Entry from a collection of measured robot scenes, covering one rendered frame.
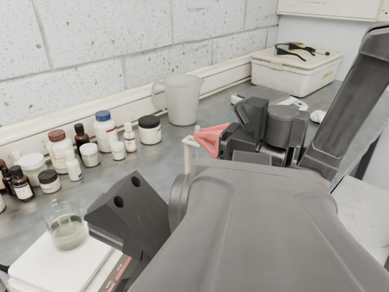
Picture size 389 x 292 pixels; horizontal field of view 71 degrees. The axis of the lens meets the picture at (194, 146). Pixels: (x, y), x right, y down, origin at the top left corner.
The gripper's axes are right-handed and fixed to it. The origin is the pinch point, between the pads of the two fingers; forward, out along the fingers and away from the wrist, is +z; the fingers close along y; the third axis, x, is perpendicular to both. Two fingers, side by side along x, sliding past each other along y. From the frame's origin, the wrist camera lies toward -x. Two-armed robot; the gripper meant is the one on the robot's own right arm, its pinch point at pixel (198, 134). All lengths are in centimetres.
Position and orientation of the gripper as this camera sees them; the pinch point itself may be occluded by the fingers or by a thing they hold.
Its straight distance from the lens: 60.8
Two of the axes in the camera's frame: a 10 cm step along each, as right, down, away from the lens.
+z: -8.6, -2.7, 4.4
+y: -5.2, 4.5, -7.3
